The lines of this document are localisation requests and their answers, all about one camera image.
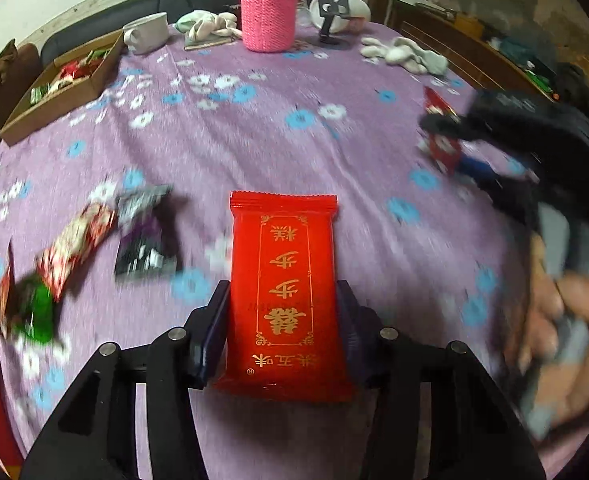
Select white socks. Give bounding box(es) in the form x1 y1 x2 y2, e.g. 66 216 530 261
361 35 450 76

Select red candy packet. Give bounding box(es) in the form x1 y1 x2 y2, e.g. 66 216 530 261
56 58 96 82

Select brown flat board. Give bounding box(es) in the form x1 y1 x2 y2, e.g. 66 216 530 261
183 35 236 52

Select white mug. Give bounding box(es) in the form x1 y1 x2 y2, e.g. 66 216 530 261
122 11 170 56

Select cardboard box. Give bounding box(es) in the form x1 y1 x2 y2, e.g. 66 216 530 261
0 30 126 147

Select white bowl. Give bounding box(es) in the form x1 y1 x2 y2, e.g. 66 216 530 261
309 0 373 32

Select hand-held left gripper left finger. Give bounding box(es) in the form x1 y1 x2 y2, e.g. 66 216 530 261
22 280 232 480

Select black phone stand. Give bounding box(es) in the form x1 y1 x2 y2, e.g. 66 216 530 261
313 0 354 51

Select red white patterned snack packet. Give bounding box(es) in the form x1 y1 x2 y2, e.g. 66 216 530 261
36 202 116 297

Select dark red snack packet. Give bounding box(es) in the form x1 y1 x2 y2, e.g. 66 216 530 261
421 85 464 175

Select dark purple snack packet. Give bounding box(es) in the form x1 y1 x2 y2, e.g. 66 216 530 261
113 185 184 279

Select white green cloth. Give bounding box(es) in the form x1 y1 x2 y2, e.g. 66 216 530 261
175 8 244 44

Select dark sofa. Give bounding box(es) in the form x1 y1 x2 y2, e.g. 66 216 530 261
39 0 248 67

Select teal bag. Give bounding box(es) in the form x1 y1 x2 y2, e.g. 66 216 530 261
493 35 531 62

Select green red snack packet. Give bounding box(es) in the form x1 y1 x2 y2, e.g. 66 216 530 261
0 245 59 343

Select wooden cabinet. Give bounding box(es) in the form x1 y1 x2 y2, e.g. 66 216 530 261
389 0 589 128

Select purple floral tablecloth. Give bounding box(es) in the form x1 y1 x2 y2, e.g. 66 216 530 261
0 20 589 480

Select person's right hand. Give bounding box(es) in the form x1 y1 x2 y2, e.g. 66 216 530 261
505 240 589 441

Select brown armchair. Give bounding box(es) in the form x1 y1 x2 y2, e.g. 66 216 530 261
0 42 44 128

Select pink knitted thermos bottle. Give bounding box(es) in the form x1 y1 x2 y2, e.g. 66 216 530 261
239 0 306 54

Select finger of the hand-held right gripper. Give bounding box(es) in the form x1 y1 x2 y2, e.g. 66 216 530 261
419 111 476 145
456 154 541 197

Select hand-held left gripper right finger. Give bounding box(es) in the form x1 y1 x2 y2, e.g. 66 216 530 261
335 279 545 480

